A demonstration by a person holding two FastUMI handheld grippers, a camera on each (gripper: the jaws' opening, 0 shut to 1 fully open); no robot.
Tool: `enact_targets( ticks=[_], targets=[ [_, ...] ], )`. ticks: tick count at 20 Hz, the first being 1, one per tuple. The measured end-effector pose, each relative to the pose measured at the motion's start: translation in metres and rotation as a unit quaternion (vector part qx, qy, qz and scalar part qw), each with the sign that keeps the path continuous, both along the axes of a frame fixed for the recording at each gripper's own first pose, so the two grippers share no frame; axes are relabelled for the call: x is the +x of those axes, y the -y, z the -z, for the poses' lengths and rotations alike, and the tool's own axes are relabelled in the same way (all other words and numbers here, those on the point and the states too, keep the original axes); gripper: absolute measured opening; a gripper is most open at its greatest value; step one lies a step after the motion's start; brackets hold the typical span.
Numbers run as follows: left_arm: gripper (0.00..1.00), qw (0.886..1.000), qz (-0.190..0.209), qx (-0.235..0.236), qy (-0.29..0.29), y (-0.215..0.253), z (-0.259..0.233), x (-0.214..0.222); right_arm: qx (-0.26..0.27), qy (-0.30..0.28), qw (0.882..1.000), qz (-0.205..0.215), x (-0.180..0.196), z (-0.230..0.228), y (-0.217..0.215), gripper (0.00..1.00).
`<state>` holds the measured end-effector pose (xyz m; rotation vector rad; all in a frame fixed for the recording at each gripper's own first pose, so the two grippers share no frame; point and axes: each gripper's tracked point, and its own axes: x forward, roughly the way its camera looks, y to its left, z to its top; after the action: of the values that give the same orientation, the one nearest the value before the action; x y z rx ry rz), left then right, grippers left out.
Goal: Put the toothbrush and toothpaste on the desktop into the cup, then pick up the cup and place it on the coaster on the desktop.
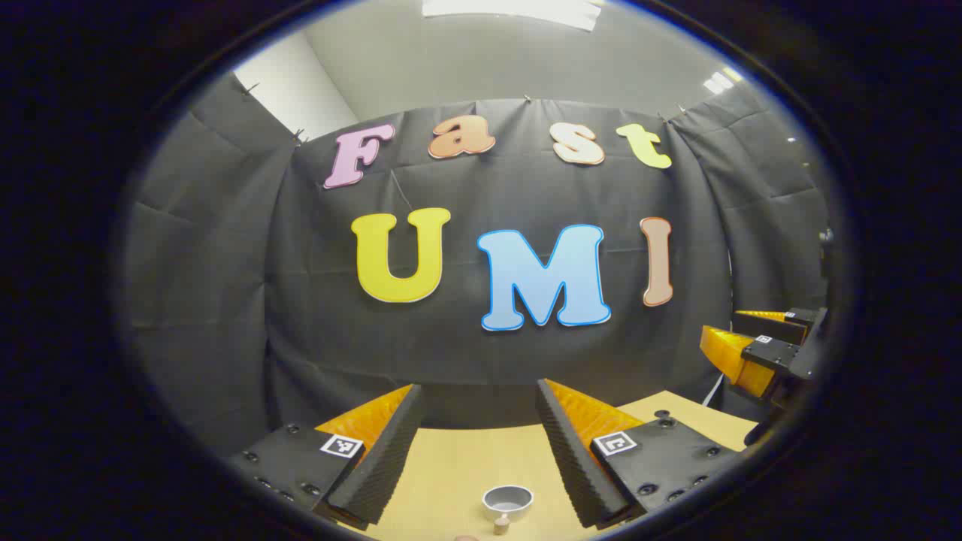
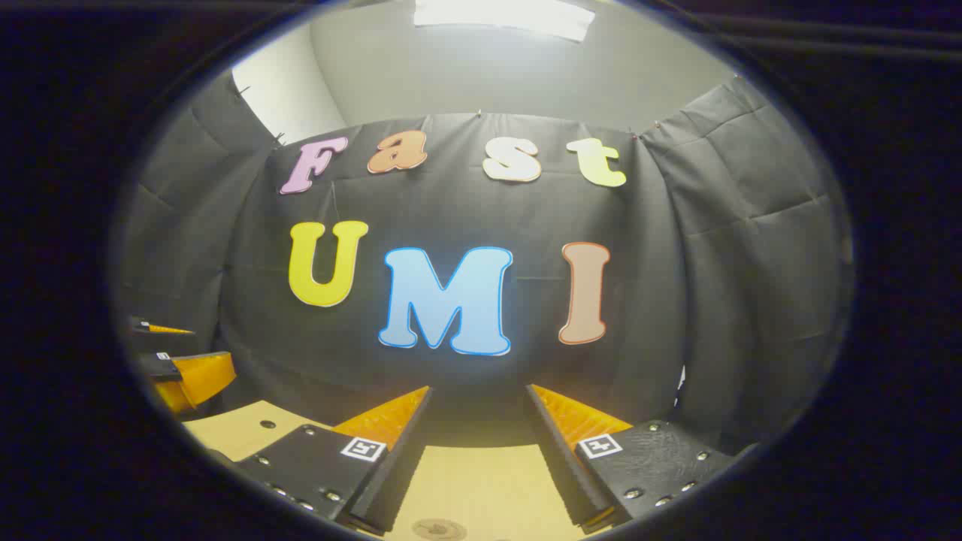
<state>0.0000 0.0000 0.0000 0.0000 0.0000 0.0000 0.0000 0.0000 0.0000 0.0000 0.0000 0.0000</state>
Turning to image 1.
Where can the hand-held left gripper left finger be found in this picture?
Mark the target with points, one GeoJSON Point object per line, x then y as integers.
{"type": "Point", "coordinates": [383, 466]}

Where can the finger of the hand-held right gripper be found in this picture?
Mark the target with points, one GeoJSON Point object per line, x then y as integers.
{"type": "Point", "coordinates": [770, 353]}
{"type": "Point", "coordinates": [774, 324]}

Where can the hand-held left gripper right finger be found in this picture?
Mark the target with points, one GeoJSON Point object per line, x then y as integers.
{"type": "Point", "coordinates": [575, 466]}

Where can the white cup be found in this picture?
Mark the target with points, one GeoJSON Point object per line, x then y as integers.
{"type": "Point", "coordinates": [507, 502]}

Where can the light wooden desktop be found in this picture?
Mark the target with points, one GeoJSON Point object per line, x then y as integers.
{"type": "Point", "coordinates": [466, 458]}

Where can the black backdrop cloth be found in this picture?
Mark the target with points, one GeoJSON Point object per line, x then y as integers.
{"type": "Point", "coordinates": [301, 263]}

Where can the ceiling light panel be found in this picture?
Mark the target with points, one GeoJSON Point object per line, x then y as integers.
{"type": "Point", "coordinates": [721, 80]}
{"type": "Point", "coordinates": [518, 10]}

